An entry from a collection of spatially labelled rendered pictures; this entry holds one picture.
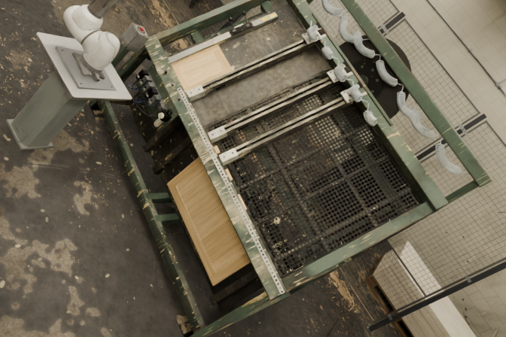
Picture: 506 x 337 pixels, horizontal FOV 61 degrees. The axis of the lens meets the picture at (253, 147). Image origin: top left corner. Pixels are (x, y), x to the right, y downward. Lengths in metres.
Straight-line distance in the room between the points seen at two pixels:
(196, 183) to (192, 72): 0.86
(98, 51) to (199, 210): 1.38
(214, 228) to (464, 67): 5.50
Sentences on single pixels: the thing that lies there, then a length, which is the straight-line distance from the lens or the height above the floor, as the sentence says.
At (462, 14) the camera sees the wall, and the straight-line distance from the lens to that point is 7.87.
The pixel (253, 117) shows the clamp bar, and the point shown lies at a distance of 3.12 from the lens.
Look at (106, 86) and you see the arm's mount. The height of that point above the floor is 0.75.
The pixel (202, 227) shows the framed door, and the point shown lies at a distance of 3.37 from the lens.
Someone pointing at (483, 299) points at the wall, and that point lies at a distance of 8.31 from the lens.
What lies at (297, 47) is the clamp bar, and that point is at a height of 1.68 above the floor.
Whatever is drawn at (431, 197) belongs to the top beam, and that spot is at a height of 1.85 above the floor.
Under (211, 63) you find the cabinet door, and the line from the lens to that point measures 3.44.
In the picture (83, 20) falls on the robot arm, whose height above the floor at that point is 1.00.
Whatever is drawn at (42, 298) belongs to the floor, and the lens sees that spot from 2.87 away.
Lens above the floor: 2.36
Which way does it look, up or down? 24 degrees down
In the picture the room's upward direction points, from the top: 52 degrees clockwise
